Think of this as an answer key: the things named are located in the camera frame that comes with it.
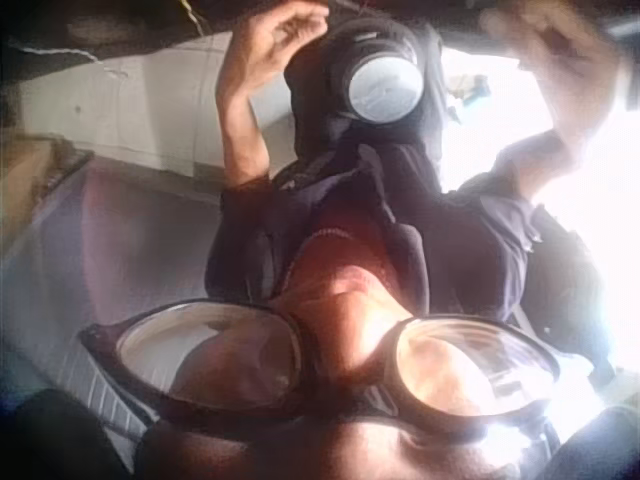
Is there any person's right hand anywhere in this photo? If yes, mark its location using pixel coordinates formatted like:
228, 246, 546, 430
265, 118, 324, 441
477, 2, 622, 89

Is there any white cable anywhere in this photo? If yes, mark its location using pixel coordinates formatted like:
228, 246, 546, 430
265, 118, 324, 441
12, 42, 104, 66

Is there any brown cardboard box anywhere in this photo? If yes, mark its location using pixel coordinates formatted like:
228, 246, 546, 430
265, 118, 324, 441
0, 134, 96, 251

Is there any black round case grey disc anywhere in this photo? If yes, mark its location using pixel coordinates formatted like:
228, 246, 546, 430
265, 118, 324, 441
327, 19, 426, 126

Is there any person's left hand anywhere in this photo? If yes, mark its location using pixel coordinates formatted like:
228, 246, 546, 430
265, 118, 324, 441
218, 1, 332, 104

